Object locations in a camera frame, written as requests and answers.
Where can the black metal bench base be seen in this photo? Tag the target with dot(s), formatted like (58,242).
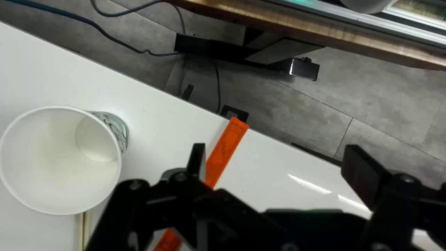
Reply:
(260,49)

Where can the white paper cup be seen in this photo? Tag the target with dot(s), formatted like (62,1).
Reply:
(63,161)

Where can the black floor socket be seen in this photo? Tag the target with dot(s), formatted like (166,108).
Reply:
(233,112)

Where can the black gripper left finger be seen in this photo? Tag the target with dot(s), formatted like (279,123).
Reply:
(197,162)

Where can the wooden bench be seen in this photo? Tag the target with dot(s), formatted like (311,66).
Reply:
(320,31)

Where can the orange tape strip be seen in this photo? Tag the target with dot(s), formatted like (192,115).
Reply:
(217,164)

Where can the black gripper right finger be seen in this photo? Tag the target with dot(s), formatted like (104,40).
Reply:
(364,175)

